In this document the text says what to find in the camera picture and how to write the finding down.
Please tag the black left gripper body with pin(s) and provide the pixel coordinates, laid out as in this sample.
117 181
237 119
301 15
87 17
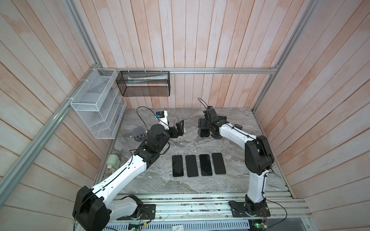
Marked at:
172 133

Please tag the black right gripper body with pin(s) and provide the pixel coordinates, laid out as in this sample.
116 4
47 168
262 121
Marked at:
204 124

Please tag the grey round stand front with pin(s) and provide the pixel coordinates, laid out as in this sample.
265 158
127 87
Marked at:
139 134

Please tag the purple phone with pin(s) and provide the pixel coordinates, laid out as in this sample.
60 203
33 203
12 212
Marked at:
191 165

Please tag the dark phone front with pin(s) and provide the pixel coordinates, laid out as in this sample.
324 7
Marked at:
205 165

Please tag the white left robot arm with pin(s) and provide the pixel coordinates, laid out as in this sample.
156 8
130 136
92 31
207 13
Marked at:
94 207

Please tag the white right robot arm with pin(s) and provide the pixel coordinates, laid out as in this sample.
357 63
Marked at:
258 157

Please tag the grey round tall stand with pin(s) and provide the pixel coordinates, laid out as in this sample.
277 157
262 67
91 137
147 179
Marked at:
216 135

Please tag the white cylinder object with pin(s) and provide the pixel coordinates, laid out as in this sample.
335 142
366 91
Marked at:
113 163

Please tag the black wire mesh basket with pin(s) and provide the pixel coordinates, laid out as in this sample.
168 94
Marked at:
144 83

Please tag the white wire mesh shelf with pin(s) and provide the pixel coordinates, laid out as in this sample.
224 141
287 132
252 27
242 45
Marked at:
99 104

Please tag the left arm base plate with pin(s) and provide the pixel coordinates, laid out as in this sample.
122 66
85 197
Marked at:
145 211

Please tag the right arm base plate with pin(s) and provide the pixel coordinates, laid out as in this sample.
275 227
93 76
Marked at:
240 209

